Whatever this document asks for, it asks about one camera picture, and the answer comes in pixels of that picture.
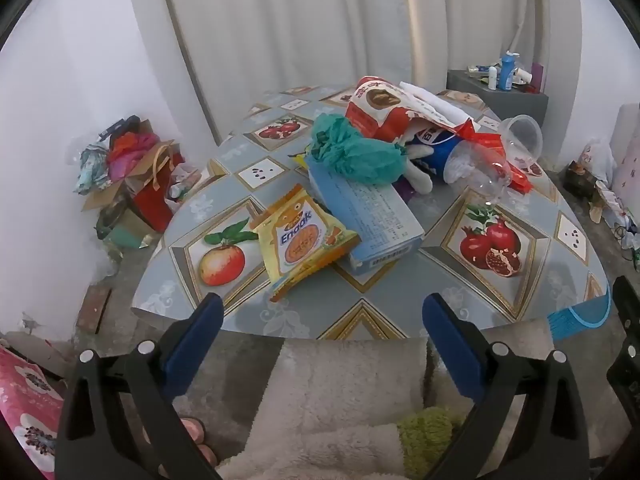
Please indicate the white cosmetic bottle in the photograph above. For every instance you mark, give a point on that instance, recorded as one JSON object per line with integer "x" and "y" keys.
{"x": 523, "y": 76}

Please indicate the person's bare foot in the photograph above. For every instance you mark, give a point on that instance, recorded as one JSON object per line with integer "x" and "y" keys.
{"x": 195, "y": 435}

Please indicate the blue white paper cup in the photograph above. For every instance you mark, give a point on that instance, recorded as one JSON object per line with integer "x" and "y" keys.
{"x": 440, "y": 147}

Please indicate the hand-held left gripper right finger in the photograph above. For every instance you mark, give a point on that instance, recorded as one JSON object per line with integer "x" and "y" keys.
{"x": 450, "y": 347}

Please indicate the clear plastic cup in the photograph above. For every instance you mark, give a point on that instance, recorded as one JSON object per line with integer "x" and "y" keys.
{"x": 475, "y": 170}
{"x": 525, "y": 135}

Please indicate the yellow snack packet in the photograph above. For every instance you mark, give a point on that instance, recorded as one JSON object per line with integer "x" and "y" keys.
{"x": 295, "y": 240}

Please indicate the blue plastic bucket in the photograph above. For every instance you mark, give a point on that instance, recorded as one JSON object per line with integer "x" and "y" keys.
{"x": 565, "y": 322}

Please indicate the small colourful packets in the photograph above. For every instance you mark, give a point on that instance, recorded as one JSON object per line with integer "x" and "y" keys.
{"x": 477, "y": 71}

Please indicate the pink floral blanket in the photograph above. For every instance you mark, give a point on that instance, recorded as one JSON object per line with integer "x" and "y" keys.
{"x": 25, "y": 400}

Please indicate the grey cabinet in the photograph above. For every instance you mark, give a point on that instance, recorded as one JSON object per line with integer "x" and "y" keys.
{"x": 520, "y": 105}

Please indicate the pink patterned board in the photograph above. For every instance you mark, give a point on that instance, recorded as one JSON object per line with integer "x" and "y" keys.
{"x": 627, "y": 160}

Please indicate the red white snack bag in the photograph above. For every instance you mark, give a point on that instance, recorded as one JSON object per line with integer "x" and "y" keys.
{"x": 372, "y": 102}

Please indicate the fruit print tablecloth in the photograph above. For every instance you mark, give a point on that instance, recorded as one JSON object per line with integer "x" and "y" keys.
{"x": 400, "y": 280}

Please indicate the white plastic bag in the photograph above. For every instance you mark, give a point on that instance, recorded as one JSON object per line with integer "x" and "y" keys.
{"x": 597, "y": 157}

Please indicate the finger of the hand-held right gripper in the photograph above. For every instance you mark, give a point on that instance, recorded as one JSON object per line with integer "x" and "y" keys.
{"x": 627, "y": 305}

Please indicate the red brick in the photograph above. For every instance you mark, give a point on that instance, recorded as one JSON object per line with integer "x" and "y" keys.
{"x": 94, "y": 310}

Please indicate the green fluffy cloth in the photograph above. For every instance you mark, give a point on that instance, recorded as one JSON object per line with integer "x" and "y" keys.
{"x": 430, "y": 435}

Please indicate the red gift bag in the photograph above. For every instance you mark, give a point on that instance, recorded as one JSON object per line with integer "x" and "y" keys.
{"x": 150, "y": 205}

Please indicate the white roll-on bottle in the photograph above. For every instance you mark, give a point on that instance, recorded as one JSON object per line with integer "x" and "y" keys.
{"x": 493, "y": 79}

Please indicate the white tissue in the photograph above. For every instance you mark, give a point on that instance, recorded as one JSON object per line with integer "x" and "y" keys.
{"x": 419, "y": 180}

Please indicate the teal plastic bag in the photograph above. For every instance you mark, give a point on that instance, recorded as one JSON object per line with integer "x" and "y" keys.
{"x": 360, "y": 152}

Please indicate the white curtain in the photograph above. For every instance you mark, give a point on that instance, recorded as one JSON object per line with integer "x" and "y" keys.
{"x": 300, "y": 25}

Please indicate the blue bottle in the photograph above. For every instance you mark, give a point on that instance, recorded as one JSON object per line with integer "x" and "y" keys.
{"x": 506, "y": 72}

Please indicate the dark printed box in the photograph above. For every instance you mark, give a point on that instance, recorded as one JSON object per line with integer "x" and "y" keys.
{"x": 580, "y": 180}

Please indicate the teal box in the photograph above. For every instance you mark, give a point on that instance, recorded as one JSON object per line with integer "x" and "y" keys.
{"x": 125, "y": 235}

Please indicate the white fluffy cushion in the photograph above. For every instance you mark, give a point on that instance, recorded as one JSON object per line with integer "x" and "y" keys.
{"x": 340, "y": 385}

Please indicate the brown cardboard box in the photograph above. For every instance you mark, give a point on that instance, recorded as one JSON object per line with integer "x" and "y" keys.
{"x": 100, "y": 200}

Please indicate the light blue cardboard box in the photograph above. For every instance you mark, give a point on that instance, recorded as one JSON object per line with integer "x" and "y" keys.
{"x": 370, "y": 220}

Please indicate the purple card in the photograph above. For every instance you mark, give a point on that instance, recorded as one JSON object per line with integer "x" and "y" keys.
{"x": 537, "y": 77}

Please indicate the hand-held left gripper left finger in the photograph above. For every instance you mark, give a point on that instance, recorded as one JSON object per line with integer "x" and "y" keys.
{"x": 196, "y": 332}

